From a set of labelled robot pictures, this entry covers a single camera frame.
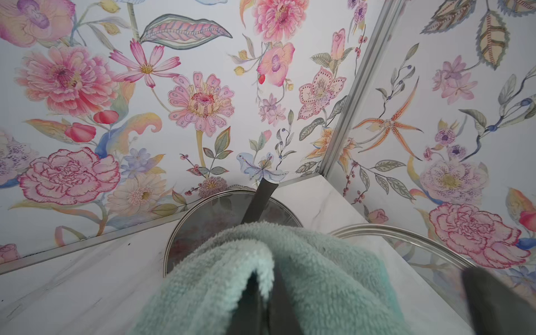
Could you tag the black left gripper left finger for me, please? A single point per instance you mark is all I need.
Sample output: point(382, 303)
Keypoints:
point(249, 317)

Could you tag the mint green terry cloth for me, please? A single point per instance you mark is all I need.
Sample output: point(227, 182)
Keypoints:
point(334, 287)

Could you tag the right aluminium corner post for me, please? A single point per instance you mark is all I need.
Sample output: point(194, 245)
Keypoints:
point(371, 58)

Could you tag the glass pot lid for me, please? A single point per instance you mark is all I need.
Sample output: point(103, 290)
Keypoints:
point(438, 290)
point(223, 211)

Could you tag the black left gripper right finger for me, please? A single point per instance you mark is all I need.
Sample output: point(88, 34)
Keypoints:
point(280, 313)

